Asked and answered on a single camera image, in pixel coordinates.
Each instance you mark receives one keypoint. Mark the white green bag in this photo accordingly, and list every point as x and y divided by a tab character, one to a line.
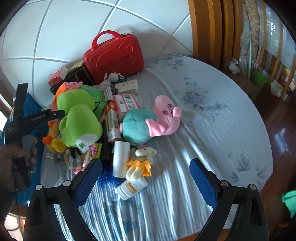
277	88

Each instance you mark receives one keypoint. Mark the green cloth bag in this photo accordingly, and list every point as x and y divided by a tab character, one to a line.
97	95

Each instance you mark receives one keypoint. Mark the red small suitcase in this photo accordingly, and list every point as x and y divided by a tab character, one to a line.
115	60

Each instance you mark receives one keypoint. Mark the black gift bag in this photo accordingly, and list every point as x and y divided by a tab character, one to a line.
78	76

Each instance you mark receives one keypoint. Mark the white medicine bottle orange label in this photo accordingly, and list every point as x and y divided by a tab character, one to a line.
130	188

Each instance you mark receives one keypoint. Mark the olive green small box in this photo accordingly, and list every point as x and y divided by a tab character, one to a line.
76	66

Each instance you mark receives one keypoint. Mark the person's left hand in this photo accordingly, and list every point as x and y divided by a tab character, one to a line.
8	162

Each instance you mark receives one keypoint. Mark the green plastic bag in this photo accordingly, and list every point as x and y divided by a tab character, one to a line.
290	204

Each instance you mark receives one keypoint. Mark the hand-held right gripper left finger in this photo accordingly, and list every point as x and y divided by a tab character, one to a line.
89	180

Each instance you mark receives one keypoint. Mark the orange pink pig plush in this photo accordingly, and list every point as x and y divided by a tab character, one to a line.
62	89

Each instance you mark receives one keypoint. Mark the white cream box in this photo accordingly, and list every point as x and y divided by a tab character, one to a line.
127	87

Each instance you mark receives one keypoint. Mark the pink green packet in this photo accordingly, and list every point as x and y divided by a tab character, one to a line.
93	153

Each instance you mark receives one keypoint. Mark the clear tape roll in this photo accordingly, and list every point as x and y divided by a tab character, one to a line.
69	162

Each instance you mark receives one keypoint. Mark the blue brush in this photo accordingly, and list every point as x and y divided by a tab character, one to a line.
106	176

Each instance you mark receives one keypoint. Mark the blue plastic crate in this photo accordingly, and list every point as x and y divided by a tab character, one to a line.
34	102

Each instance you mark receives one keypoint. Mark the pink white medicine box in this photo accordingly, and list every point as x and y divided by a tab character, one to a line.
127	103

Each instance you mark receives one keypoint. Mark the narrow red white box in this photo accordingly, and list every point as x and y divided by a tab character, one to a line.
108	92

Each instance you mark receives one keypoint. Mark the green frog plush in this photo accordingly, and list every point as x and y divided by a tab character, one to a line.
78	122

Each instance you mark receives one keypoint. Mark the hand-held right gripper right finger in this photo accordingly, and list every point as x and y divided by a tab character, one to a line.
203	183

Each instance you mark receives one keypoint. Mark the white plastic bag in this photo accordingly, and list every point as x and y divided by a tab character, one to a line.
234	66

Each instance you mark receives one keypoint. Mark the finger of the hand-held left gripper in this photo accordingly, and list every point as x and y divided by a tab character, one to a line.
56	114

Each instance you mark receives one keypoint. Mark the white cylinder container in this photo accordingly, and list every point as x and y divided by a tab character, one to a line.
121	160

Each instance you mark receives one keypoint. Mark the teal pink pig plush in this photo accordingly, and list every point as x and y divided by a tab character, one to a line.
136	125

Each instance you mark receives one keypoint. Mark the yellow duck plush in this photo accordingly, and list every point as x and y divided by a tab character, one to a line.
53	129

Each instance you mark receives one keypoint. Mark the green cloth roll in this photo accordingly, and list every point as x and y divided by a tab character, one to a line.
258	78

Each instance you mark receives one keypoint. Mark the small bear plush yellow dress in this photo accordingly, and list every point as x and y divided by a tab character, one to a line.
141	164

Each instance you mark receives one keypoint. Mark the red tissue box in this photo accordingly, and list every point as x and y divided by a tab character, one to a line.
56	78

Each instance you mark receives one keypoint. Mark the white wooden-framed headboard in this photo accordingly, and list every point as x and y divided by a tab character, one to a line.
69	27

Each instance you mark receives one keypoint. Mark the yellow plastic cup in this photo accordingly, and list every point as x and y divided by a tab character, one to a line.
57	144

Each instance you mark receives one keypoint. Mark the red white long box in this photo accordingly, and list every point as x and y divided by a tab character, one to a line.
112	122

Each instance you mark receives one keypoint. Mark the wardrobe with glass doors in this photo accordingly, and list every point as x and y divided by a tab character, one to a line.
266	34

